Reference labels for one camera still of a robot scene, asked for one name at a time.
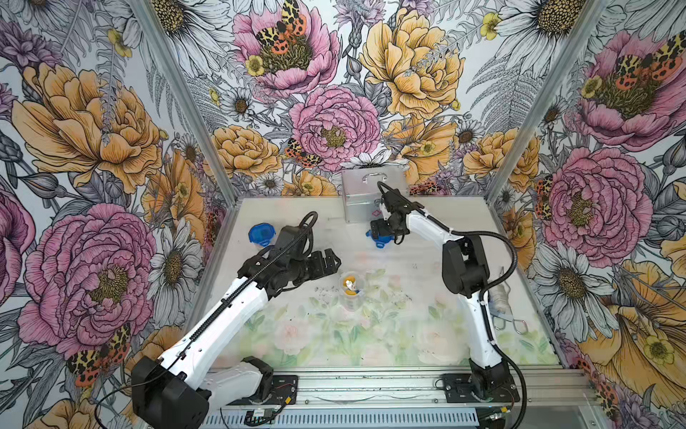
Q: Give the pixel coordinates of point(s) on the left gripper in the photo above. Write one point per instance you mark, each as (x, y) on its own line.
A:
(318, 270)

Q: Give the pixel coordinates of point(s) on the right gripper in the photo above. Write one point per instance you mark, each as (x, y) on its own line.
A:
(381, 227)

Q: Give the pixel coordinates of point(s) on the blue lid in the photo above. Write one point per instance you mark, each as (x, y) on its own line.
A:
(262, 234)
(380, 241)

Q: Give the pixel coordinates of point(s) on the clear plastic cup back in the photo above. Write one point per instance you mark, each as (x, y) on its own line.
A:
(350, 303)

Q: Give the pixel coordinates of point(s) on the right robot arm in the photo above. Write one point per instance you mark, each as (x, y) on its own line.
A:
(465, 273)

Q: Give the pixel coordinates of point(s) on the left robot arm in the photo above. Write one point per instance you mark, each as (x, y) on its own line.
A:
(177, 389)

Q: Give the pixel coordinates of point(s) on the silver metal first-aid case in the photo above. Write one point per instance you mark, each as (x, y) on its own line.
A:
(361, 195)

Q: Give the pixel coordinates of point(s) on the clear packet right edge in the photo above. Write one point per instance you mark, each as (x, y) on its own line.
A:
(501, 311)

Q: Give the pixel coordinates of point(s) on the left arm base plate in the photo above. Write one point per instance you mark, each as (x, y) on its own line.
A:
(281, 390)

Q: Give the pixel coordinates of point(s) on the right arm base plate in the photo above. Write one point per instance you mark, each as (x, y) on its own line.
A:
(460, 388)

